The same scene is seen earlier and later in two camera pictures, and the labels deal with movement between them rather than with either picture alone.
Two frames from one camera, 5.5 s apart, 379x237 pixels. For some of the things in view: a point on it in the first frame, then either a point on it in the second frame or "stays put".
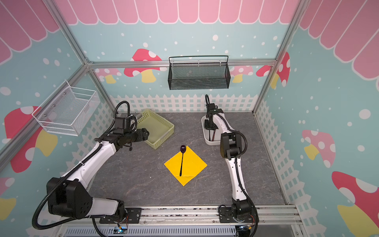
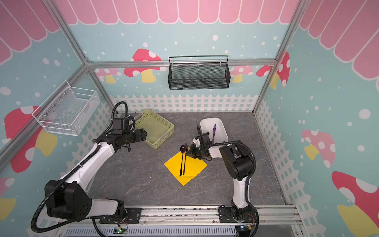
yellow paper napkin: x=192 y=166 stays put
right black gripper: x=210 y=126 -> x=195 y=149
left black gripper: x=142 y=135 stays put
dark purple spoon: x=182 y=149 stays put
